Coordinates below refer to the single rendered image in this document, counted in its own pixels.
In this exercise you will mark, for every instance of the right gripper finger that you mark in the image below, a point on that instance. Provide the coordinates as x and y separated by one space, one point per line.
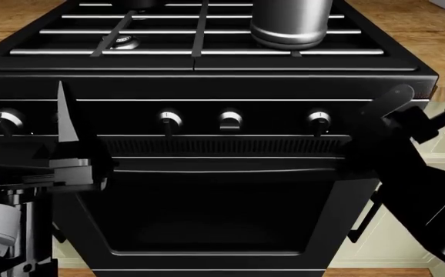
442 116
392 99

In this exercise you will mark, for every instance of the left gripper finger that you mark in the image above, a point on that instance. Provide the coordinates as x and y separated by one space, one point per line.
67 121

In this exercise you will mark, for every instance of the silver steel kettle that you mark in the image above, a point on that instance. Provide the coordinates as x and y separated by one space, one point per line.
290 26

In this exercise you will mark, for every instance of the silver stove knob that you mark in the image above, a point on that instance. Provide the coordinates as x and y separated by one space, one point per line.
10 119
169 119
319 119
230 119

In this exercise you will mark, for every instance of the black cast iron stove grate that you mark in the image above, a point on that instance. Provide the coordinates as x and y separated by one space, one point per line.
222 31
103 31

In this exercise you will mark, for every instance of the silver gas burner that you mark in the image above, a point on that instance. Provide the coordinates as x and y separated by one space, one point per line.
125 42

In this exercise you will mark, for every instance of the black gas range stove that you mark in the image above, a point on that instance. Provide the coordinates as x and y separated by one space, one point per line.
222 86

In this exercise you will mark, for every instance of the cream kitchen cabinet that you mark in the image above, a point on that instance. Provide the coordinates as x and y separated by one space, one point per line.
407 231
70 256

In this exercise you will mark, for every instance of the black oven door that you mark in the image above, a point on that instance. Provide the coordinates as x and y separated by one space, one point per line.
215 219

